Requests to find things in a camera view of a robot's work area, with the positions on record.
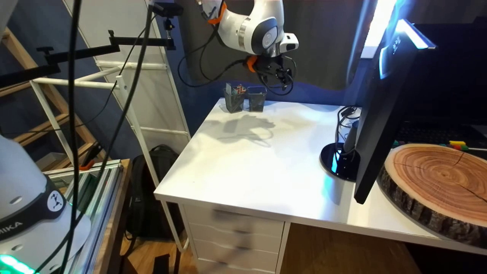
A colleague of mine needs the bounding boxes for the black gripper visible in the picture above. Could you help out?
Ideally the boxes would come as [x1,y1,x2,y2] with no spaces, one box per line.
[254,52,296,98]

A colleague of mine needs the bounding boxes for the small mesh pen holder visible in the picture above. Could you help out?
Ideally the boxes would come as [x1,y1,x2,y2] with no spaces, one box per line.
[246,89,267,115]

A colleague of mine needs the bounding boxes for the mesh pen holder with pens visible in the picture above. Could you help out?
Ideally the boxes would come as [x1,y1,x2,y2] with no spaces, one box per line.
[223,83,248,115]

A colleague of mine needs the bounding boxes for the black round monitor stand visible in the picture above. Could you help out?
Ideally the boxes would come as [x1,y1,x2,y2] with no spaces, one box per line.
[318,109,362,185]

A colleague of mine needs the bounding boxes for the black desktop monitor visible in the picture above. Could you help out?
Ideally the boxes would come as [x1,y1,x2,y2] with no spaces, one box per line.
[351,19,438,206]

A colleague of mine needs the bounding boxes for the grey curtain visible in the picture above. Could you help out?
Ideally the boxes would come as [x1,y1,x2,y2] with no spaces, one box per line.
[175,0,368,95]

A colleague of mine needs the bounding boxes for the white drawer unit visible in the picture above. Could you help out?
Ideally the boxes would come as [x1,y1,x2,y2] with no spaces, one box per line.
[178,203,292,274]

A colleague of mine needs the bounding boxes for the black backpack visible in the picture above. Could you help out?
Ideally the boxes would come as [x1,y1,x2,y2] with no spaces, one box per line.
[123,144,182,244]

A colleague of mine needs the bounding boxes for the white desk leg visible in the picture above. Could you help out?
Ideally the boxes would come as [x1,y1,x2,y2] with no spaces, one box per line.
[158,199,185,255]

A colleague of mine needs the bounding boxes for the white leaning board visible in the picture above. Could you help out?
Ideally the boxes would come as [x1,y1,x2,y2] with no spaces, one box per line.
[60,0,191,154]

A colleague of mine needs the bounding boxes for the white metal rack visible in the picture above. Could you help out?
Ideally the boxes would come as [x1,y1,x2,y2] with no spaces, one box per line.
[28,60,193,256]

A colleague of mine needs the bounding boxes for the colourful small blocks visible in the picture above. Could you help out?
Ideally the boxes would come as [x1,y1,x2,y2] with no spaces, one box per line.
[447,139,468,153]

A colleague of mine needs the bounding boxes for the round wood slice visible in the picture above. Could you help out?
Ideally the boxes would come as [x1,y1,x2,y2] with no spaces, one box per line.
[375,142,487,252]

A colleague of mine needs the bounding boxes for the wooden ladder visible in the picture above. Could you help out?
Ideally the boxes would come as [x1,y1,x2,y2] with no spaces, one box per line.
[0,19,112,174]

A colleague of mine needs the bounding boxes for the orange wrist cable strap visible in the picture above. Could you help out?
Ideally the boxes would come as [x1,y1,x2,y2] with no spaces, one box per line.
[245,55,260,74]

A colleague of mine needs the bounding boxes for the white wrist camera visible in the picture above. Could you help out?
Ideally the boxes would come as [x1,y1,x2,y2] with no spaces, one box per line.
[278,33,301,54]

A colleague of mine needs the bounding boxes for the black monitor cables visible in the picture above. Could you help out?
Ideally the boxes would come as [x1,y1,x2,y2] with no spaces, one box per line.
[334,104,363,148]

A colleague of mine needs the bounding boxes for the orange forearm cable strap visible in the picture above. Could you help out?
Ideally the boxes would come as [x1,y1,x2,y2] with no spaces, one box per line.
[207,0,228,28]

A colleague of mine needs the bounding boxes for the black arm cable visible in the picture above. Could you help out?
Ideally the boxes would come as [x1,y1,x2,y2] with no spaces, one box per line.
[175,28,251,90]

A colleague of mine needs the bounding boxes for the black camera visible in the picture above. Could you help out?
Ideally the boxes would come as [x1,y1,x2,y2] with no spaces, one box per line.
[146,0,184,20]

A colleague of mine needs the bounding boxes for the thin black camera cable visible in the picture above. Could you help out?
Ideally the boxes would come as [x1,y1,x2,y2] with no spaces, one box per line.
[63,17,156,133]

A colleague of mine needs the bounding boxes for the black camera boom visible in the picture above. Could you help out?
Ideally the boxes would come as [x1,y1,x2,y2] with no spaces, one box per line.
[0,30,176,90]

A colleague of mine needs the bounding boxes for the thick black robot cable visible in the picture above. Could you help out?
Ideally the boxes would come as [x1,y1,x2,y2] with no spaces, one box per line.
[57,0,83,274]
[33,4,156,274]

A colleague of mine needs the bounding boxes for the red handled tool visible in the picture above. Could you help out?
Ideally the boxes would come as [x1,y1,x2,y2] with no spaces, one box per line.
[77,145,103,173]

